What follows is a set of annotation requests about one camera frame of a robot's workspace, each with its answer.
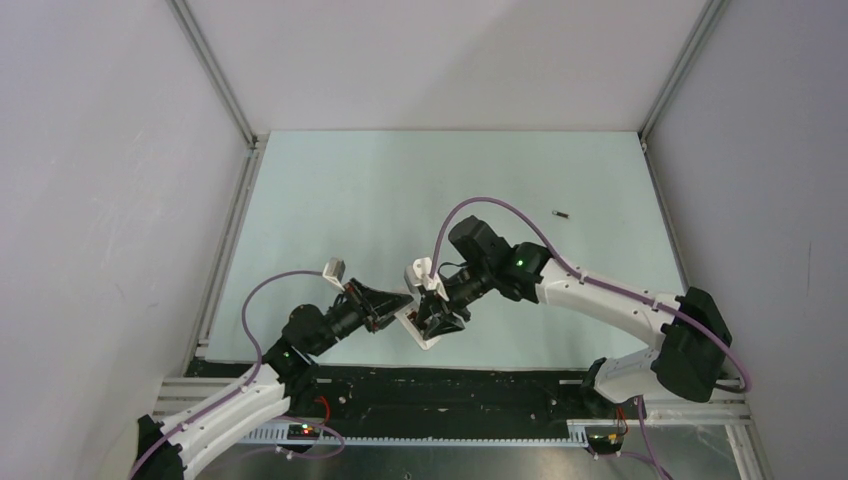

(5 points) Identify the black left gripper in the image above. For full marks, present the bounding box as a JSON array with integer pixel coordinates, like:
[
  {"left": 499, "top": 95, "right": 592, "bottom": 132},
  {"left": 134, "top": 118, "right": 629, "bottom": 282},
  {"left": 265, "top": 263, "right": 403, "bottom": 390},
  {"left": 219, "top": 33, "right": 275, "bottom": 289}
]
[{"left": 309, "top": 277, "right": 413, "bottom": 356}]

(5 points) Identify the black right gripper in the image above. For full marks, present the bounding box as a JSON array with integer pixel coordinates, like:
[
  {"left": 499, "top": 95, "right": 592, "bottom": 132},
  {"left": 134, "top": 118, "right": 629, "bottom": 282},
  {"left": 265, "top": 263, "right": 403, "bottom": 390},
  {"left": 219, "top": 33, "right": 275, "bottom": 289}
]
[{"left": 416, "top": 261, "right": 494, "bottom": 341}]

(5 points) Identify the white remote control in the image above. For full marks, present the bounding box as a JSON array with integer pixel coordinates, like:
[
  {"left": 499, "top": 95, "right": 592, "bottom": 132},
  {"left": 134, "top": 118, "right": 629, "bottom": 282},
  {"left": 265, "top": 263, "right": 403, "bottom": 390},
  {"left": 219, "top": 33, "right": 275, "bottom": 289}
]
[{"left": 394, "top": 301, "right": 440, "bottom": 351}]

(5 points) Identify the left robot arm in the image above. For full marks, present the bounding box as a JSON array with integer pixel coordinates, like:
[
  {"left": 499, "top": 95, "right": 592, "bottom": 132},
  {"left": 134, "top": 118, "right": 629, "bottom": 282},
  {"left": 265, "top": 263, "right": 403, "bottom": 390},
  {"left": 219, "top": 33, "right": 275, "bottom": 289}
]
[{"left": 127, "top": 279, "right": 413, "bottom": 479}]

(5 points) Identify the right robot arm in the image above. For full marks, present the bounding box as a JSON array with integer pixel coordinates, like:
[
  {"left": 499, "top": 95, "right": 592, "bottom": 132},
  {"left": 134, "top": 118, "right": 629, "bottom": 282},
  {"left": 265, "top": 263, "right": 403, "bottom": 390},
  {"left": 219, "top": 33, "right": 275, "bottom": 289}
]
[{"left": 405, "top": 216, "right": 732, "bottom": 418}]

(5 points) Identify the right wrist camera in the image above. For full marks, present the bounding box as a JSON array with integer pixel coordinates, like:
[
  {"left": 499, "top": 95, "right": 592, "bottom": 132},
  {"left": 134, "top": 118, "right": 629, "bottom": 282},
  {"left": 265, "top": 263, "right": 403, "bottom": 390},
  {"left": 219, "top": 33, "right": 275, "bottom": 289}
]
[{"left": 404, "top": 257, "right": 448, "bottom": 300}]

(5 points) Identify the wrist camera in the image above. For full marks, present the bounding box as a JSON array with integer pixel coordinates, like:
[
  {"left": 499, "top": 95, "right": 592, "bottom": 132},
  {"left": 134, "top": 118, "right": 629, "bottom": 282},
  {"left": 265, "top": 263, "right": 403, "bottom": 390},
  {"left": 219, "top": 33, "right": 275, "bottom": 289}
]
[
  {"left": 404, "top": 257, "right": 448, "bottom": 300},
  {"left": 321, "top": 257, "right": 346, "bottom": 292}
]

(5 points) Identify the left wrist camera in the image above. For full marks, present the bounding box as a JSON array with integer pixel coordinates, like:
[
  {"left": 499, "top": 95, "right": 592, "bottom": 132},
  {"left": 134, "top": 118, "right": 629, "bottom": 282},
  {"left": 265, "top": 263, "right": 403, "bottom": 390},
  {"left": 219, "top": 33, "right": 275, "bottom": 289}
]
[{"left": 321, "top": 257, "right": 346, "bottom": 292}]

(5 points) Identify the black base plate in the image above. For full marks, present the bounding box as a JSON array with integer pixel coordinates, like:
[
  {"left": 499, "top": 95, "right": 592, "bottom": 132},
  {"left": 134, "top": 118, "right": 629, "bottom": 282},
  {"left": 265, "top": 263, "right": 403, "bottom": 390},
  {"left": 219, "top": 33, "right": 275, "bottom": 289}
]
[{"left": 188, "top": 360, "right": 647, "bottom": 440}]

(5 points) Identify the white cable duct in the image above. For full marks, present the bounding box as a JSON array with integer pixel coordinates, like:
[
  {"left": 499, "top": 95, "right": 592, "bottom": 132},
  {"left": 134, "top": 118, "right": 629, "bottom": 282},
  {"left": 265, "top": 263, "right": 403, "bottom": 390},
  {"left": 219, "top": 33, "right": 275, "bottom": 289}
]
[{"left": 236, "top": 422, "right": 589, "bottom": 448}]

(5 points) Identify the aluminium frame rail left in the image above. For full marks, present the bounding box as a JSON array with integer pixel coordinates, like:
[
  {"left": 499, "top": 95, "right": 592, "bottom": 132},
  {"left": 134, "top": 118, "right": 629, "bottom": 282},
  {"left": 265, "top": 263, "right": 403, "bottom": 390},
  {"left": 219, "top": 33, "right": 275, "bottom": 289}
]
[{"left": 168, "top": 1, "right": 260, "bottom": 363}]

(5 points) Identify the aluminium frame rail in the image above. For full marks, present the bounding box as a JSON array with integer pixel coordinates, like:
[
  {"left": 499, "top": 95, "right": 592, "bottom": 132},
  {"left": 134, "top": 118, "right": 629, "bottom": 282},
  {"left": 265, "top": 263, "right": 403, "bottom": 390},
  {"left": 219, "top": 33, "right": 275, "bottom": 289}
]
[
  {"left": 637, "top": 0, "right": 773, "bottom": 480},
  {"left": 168, "top": 1, "right": 260, "bottom": 363}
]

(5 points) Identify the aluminium frame rail right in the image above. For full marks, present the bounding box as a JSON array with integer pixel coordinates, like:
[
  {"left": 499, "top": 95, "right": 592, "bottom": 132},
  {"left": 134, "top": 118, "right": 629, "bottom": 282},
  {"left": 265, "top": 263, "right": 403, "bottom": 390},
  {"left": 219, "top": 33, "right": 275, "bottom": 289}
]
[{"left": 637, "top": 0, "right": 773, "bottom": 480}]

